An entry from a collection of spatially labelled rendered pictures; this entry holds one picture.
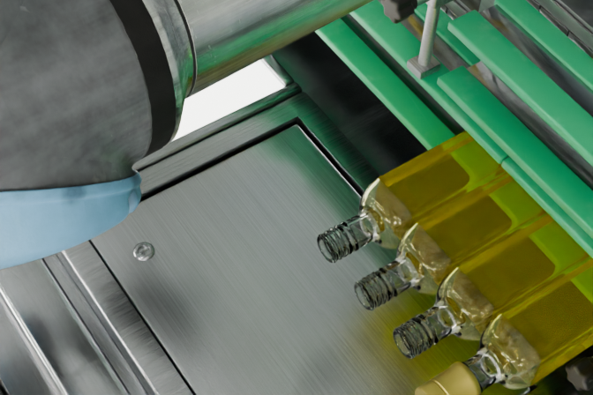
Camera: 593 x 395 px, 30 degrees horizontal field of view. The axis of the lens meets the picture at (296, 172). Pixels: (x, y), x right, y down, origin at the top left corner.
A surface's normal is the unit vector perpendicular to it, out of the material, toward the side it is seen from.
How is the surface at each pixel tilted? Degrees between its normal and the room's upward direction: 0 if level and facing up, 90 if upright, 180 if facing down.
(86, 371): 90
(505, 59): 90
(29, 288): 90
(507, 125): 90
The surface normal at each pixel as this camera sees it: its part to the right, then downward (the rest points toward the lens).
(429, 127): 0.04, -0.62
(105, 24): 0.46, -0.17
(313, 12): 0.65, 0.62
